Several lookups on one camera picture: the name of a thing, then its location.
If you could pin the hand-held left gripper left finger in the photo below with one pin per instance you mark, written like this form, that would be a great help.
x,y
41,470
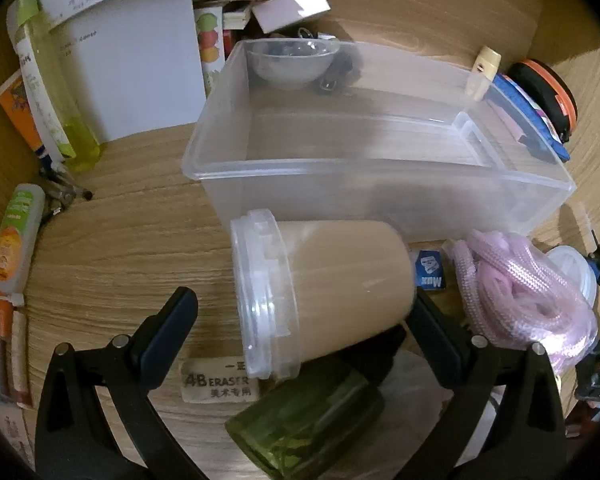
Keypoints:
x,y
165,335

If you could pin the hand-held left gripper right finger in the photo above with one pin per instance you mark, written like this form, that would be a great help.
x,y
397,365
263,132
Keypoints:
x,y
430,330

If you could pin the white round lid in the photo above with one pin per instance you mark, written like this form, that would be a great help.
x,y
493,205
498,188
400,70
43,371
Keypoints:
x,y
575,275

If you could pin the beige eraser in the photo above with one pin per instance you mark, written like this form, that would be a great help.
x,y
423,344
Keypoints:
x,y
210,380

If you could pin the white cloth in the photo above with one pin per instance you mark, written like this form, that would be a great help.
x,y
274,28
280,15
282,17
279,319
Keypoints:
x,y
415,400

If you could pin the clear plastic jar with lid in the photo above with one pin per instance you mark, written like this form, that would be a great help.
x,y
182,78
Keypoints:
x,y
340,285

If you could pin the green glass bottle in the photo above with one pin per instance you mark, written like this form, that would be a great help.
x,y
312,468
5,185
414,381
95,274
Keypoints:
x,y
305,420

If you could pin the clear plastic storage box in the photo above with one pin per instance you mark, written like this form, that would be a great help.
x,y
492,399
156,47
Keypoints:
x,y
330,135

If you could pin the wooden desktop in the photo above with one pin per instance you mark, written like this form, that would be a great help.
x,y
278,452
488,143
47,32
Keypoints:
x,y
130,260

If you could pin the small blue eraser packet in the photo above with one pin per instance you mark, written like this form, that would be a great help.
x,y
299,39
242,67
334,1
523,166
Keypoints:
x,y
430,270

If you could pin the blue pencil case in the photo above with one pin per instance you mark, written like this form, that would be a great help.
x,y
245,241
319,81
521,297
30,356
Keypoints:
x,y
525,110

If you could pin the green orange white tube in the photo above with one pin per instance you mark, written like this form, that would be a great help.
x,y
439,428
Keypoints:
x,y
15,240

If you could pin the black orange round case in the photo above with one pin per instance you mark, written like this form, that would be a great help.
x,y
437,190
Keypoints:
x,y
545,90

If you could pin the white paper carton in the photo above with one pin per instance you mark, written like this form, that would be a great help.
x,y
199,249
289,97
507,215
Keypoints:
x,y
5,430

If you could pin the small cream bottle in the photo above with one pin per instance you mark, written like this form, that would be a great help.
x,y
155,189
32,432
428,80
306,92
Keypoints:
x,y
482,75

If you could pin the yellow-green plastic bottle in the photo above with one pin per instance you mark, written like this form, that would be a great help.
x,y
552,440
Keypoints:
x,y
55,110

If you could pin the white booklet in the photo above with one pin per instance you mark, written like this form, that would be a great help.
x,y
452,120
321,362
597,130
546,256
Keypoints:
x,y
140,75

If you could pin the orange book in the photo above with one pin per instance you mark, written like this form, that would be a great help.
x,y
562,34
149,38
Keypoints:
x,y
17,110

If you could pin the glass bowl of beads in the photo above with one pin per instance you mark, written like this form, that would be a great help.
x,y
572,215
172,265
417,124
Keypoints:
x,y
290,72

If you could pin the fruit print book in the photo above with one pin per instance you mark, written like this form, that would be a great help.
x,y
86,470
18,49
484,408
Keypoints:
x,y
207,45

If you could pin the white cardboard box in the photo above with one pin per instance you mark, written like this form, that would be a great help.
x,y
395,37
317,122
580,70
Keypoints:
x,y
290,10

